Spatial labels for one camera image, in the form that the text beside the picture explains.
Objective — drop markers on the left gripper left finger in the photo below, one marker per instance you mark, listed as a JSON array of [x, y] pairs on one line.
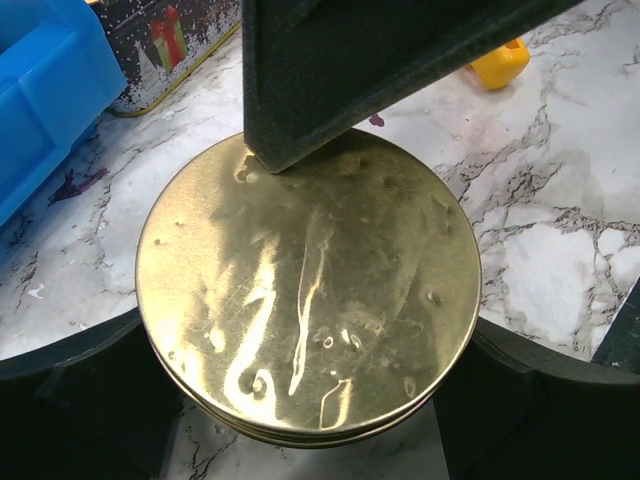
[[94, 405]]

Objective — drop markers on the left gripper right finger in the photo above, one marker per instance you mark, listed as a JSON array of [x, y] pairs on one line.
[[513, 409]]

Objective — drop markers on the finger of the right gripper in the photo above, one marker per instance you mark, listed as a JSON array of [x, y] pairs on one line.
[[314, 69]]

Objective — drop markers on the metal tin of star candies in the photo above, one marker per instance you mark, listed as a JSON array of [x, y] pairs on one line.
[[159, 43]]

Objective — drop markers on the yellow plastic scoop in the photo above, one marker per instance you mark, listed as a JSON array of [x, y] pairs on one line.
[[498, 68]]

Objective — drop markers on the gold round lid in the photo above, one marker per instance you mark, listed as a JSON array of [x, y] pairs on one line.
[[315, 307]]

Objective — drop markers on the blue plastic candy bin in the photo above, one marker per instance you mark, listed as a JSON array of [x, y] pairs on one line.
[[58, 74]]

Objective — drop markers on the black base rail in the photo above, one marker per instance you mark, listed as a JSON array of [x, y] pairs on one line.
[[620, 346]]

